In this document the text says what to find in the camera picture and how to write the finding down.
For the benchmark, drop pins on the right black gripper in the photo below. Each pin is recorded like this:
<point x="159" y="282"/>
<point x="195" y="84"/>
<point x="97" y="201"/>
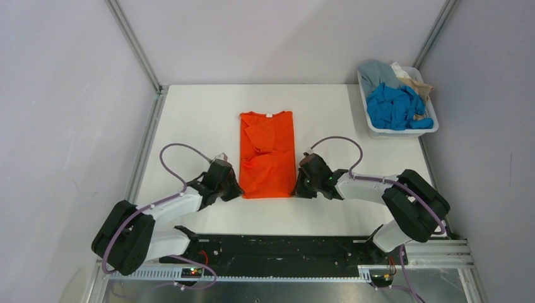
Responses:
<point x="299" y="190"/>

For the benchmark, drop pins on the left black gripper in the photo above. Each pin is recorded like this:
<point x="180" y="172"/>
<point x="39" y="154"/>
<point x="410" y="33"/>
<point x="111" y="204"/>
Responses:
<point x="236" y="191"/>

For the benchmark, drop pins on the orange t shirt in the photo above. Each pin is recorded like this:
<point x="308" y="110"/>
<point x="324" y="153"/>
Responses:
<point x="268" y="166"/>

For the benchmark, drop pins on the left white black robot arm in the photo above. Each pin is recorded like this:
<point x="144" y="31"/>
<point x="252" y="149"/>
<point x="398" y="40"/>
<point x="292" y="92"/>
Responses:
<point x="130" y="236"/>

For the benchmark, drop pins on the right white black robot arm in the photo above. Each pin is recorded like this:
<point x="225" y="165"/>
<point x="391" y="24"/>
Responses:
<point x="418" y="210"/>

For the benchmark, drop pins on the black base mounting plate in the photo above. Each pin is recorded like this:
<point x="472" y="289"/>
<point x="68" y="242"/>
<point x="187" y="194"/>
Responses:
<point x="287" y="256"/>

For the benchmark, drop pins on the left controller board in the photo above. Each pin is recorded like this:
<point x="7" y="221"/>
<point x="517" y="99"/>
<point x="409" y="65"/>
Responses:
<point x="191" y="272"/>

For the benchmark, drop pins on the controller board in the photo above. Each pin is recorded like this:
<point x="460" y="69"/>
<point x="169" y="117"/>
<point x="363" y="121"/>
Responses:
<point x="191" y="272"/>
<point x="381" y="281"/>

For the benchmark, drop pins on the grey blue t shirt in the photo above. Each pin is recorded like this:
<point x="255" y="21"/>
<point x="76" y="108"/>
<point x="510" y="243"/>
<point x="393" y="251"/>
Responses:
<point x="373" y="73"/>

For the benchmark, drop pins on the right controller board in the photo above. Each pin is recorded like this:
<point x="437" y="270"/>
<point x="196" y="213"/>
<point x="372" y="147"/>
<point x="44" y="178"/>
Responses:
<point x="381" y="281"/>

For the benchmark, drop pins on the beige t shirt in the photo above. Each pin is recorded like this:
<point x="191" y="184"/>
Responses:
<point x="410" y="77"/>

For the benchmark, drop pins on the white plastic laundry basket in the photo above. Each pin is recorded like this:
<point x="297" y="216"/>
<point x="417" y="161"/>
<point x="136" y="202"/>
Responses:
<point x="387" y="133"/>

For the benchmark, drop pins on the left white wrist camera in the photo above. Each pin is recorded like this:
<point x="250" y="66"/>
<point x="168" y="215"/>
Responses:
<point x="221" y="156"/>

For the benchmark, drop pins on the aluminium front frame rail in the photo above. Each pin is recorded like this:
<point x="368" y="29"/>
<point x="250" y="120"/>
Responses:
<point x="440" y="270"/>

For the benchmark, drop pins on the left aluminium corner post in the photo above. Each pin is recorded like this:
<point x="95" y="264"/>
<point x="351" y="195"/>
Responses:
<point x="134" y="44"/>

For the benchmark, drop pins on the aluminium corner post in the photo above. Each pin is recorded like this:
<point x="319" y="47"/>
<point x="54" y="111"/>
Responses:
<point x="446" y="13"/>
<point x="134" y="44"/>

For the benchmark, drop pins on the right aluminium corner post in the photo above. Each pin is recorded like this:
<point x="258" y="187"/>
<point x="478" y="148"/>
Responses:
<point x="446" y="13"/>

